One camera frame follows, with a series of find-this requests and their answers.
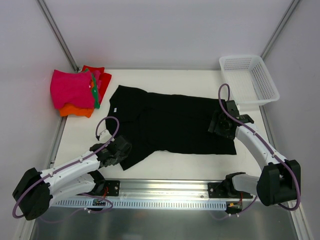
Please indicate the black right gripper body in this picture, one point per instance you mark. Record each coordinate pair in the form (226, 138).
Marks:
(213, 123)

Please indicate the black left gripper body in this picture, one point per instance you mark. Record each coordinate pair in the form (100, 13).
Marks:
(124, 146)

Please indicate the white plastic basket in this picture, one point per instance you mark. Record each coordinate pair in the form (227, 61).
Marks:
(249, 79)

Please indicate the black t shirt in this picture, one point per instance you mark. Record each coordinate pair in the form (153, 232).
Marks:
(165, 122)

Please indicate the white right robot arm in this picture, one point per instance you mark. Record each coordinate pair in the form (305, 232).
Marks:
(280, 178)

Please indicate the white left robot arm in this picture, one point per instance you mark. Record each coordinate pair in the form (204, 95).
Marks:
(37, 190)

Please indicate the orange folded t shirt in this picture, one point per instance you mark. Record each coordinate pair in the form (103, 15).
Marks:
(75, 111)

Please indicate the red folded t shirt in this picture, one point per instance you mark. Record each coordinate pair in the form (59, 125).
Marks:
(102, 79)

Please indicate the magenta folded t shirt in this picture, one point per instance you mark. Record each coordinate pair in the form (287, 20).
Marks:
(62, 81)

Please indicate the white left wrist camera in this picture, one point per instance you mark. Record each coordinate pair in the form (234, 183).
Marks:
(103, 134)

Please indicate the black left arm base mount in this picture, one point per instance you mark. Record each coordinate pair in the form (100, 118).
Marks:
(104, 187)

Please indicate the aluminium front rail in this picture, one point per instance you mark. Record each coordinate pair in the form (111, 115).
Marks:
(157, 189)

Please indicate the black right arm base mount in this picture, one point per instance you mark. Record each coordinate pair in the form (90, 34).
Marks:
(225, 189)

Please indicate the white slotted cable duct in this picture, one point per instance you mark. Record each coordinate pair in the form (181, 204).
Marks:
(78, 202)

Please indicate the left aluminium corner post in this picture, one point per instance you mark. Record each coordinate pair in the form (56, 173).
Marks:
(57, 34)

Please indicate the aluminium corner post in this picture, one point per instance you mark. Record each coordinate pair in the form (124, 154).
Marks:
(57, 34)
(280, 27)

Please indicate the right aluminium corner post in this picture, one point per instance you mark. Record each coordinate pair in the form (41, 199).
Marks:
(280, 27)

